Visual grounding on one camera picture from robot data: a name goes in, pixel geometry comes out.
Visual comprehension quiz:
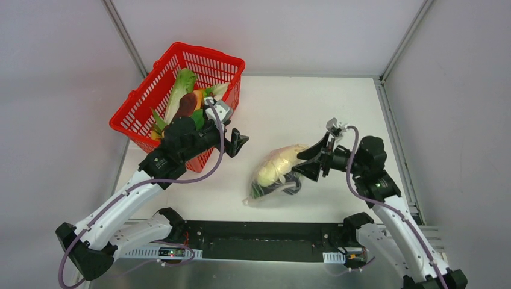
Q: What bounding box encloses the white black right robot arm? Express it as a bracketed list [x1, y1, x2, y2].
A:
[292, 133, 468, 288]

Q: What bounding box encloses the clear dotted zip top bag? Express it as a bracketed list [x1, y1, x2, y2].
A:
[242, 143, 312, 206]

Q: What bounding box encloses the red plastic basket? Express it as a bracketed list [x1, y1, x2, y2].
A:
[110, 42, 245, 153]

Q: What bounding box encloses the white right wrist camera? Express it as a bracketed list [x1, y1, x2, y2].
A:
[326, 117, 347, 139]

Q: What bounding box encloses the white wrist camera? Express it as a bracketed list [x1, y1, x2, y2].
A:
[204, 98, 234, 125]
[326, 117, 347, 139]

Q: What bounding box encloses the green leafy lettuce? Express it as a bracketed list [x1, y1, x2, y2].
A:
[164, 68, 197, 123]

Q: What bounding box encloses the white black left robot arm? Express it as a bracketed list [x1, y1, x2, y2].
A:
[55, 117, 249, 281]

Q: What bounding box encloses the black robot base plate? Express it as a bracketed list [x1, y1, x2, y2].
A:
[163, 220, 370, 267]

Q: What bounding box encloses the purple eggplant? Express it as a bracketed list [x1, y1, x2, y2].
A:
[260, 173, 303, 196]

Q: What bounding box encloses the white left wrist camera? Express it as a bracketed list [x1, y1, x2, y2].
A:
[204, 98, 234, 125]

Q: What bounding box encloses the aluminium frame rail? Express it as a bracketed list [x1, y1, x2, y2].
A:
[419, 225, 445, 252]

